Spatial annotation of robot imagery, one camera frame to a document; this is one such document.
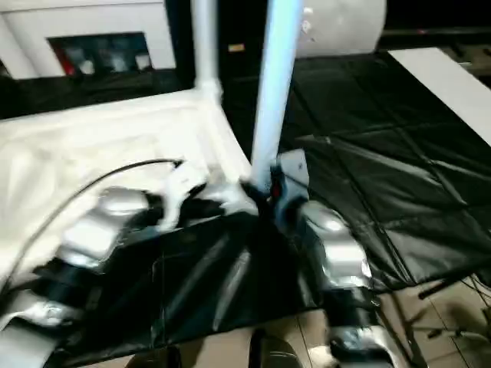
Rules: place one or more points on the white glass-door cabinet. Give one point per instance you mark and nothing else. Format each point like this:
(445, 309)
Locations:
(76, 19)

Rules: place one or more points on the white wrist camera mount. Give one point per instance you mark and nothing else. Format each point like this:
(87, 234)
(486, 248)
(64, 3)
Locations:
(180, 188)
(293, 172)

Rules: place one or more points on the black furniture with yellow label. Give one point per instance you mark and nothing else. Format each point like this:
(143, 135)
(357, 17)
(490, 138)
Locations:
(238, 27)

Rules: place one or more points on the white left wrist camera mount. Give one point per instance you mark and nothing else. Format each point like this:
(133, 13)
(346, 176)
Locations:
(180, 188)

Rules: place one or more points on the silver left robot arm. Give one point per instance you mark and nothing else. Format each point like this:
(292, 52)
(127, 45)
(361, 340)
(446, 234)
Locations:
(88, 230)

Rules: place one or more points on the white plastic table leg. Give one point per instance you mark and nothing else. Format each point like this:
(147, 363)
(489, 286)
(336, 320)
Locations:
(276, 96)
(207, 46)

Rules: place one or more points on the black metal stand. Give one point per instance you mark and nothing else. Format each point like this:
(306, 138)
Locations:
(441, 306)

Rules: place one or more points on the white flat board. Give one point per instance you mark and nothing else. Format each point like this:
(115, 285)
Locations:
(449, 88)

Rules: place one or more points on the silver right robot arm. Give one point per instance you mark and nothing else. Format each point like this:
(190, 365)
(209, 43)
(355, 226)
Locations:
(337, 249)

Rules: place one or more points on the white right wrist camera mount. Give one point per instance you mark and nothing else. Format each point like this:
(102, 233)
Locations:
(293, 172)

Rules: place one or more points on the dark right robot foot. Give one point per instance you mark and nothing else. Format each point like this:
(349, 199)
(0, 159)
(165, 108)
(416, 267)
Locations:
(272, 352)

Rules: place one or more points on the dark left robot foot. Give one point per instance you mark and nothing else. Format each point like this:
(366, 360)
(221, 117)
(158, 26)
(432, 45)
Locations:
(157, 358)

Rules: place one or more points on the white plastic table top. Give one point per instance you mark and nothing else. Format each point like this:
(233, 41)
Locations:
(57, 153)

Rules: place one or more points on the dark robot foot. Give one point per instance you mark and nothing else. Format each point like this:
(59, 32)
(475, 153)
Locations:
(272, 352)
(157, 358)

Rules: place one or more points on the black work mat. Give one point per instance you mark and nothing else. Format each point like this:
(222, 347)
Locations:
(383, 153)

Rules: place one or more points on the small white cup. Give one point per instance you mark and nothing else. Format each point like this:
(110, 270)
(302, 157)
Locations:
(85, 66)
(142, 61)

